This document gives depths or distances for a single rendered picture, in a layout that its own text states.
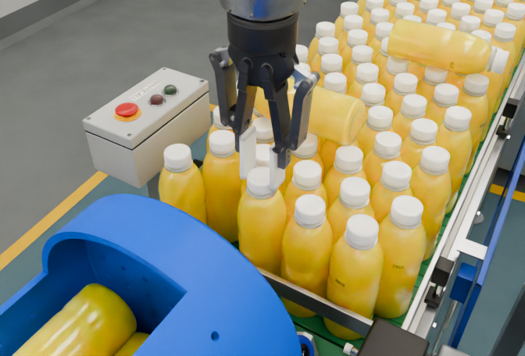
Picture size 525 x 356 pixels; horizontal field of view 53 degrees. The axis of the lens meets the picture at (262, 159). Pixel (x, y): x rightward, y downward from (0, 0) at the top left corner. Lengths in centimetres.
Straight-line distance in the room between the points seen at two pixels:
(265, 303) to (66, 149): 232
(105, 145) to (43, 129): 207
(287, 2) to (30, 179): 218
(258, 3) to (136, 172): 41
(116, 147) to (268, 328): 46
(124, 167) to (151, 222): 39
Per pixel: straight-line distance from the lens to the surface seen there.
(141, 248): 45
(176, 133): 89
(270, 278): 75
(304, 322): 80
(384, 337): 68
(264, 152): 76
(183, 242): 46
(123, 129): 83
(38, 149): 278
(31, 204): 248
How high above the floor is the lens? 156
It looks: 39 degrees down
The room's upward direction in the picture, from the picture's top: straight up
